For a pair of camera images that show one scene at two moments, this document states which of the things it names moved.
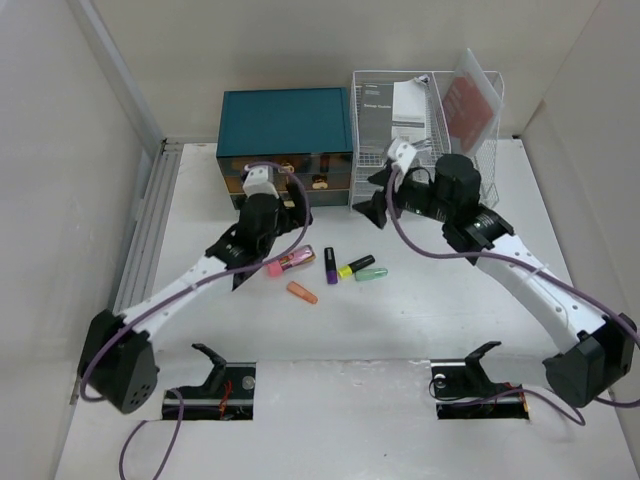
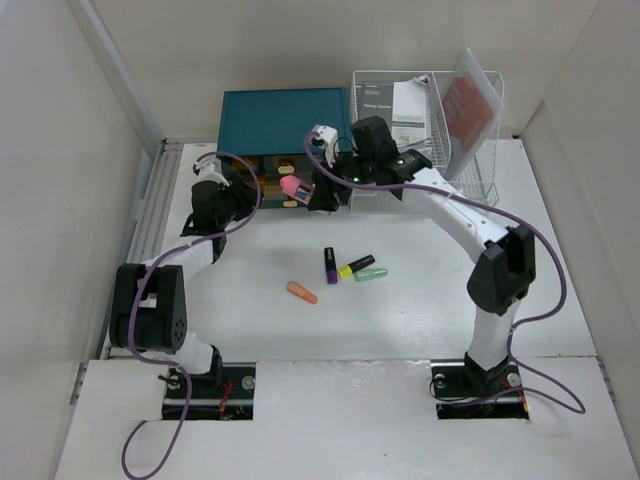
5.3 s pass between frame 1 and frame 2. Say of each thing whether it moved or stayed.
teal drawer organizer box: stayed
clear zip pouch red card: stayed
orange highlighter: stayed
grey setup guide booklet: stayed
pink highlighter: moved
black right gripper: moved
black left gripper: moved
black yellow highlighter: stayed
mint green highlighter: stayed
